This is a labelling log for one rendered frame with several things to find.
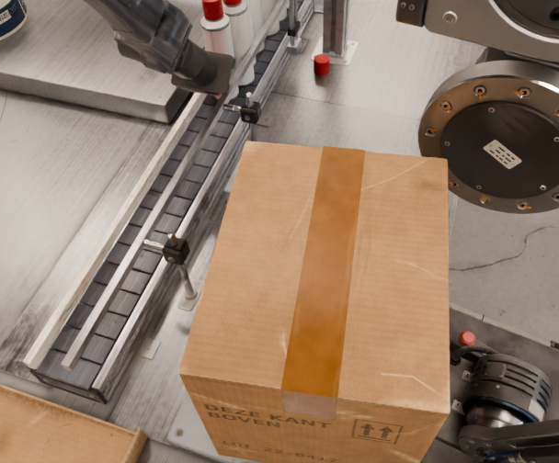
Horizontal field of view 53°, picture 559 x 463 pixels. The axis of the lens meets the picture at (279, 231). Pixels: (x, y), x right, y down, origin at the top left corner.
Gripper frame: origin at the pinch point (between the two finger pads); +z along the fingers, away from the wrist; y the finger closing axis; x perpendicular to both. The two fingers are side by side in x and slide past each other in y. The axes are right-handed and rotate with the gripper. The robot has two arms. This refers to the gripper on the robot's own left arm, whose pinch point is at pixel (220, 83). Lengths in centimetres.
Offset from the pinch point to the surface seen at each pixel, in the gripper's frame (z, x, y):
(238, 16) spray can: -3.3, -11.4, -2.3
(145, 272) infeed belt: -19.8, 33.6, -2.4
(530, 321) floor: 89, 41, -80
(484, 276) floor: 97, 31, -65
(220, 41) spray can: -5.0, -6.1, -0.6
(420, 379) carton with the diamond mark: -48, 30, -44
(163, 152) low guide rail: -9.3, 15.0, 3.9
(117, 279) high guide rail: -30.3, 33.3, -3.6
